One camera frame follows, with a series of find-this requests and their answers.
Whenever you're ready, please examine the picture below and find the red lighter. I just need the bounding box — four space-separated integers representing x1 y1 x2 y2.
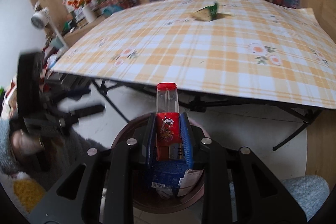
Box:
156 83 182 161

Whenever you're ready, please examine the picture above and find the long blue coffee box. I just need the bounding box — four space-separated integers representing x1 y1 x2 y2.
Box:
151 160 189 189

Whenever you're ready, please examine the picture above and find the green gold carton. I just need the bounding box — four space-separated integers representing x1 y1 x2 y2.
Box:
191 2 232 22

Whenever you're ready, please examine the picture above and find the white printed label pouch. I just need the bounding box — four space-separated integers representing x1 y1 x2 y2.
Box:
177 169 203 197

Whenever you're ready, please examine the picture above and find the brown round trash bin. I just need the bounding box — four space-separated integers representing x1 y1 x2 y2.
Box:
111 113 205 214

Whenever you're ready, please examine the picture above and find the person's left hand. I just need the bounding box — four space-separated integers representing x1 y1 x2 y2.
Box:
10 130 57 163

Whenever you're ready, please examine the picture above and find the low wooden cabinet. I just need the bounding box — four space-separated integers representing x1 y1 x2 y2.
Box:
64 16 106 48

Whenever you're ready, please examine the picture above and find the white desk fan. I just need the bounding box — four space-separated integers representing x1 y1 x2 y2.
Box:
31 7 68 50

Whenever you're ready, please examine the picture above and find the yellow plaid tablecloth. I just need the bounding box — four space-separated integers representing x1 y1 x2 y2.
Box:
53 0 335 109

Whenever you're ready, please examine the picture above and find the orange flowers white vase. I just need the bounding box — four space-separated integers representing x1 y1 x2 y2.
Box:
66 0 97 23

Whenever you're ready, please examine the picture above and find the black folding table frame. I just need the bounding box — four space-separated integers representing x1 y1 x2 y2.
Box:
89 77 325 152

